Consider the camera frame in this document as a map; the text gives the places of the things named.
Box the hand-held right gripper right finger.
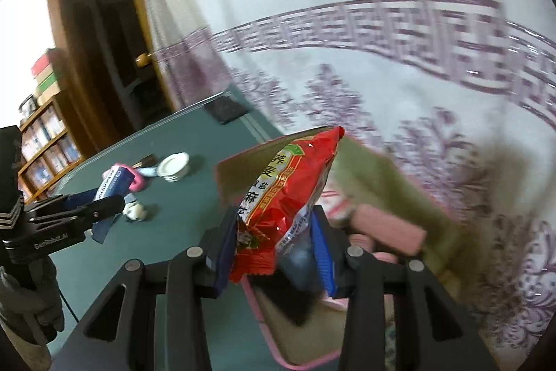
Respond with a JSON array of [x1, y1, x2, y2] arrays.
[[309, 205, 498, 371]]

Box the black framed photo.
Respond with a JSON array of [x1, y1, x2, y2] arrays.
[[19, 95, 38, 120]]

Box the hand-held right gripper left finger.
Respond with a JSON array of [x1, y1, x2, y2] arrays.
[[56, 206, 239, 371]]

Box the black cable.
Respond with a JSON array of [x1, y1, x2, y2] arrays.
[[58, 293, 81, 322]]

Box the person's left forearm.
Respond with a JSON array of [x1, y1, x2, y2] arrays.
[[0, 321, 53, 363]]

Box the green padded desktop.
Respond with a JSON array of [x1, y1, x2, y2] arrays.
[[22, 90, 348, 371]]

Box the person's left hand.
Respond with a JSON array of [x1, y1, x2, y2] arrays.
[[0, 258, 66, 348]]

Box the pink cardboard box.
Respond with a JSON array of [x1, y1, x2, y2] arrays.
[[215, 127, 463, 369]]

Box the black remote control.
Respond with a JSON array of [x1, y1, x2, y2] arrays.
[[204, 93, 250, 125]]

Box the beige box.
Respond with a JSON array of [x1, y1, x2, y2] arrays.
[[35, 86, 62, 104]]

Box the pale pink hair roller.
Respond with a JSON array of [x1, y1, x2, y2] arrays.
[[354, 203, 426, 256]]

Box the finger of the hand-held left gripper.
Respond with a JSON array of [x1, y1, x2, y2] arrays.
[[26, 188, 100, 216], [31, 195, 128, 233]]

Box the black white toy ball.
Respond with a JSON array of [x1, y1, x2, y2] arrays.
[[123, 201, 148, 221]]

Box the red snack packet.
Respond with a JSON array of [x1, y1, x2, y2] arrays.
[[229, 126, 345, 284]]

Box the dark brown door frame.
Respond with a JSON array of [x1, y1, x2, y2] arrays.
[[47, 0, 131, 150]]

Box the rows of books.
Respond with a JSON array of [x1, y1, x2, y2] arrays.
[[19, 106, 83, 198]]

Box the wooden bookshelf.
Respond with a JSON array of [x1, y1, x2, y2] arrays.
[[17, 90, 85, 202]]

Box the blue white medicine box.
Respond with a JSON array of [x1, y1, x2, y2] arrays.
[[91, 163, 136, 245]]

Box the hot pink foam roller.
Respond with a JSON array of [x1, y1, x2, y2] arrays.
[[114, 163, 149, 194]]

